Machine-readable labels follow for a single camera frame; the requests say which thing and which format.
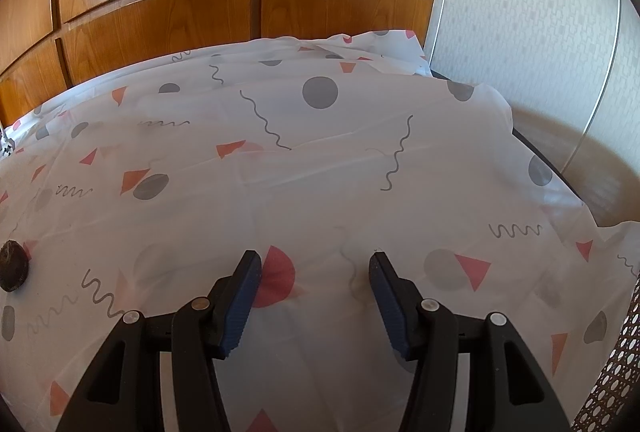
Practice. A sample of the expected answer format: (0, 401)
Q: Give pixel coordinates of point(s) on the wicker chair edge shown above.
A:
(613, 404)

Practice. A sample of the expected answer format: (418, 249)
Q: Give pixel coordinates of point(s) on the dark water chestnut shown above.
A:
(14, 266)

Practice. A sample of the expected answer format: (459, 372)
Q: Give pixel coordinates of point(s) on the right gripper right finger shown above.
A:
(508, 391)

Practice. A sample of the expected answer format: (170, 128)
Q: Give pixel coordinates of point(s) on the patterned white tablecloth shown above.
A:
(137, 190)

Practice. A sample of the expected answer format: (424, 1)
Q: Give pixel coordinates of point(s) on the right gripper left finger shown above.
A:
(120, 390)

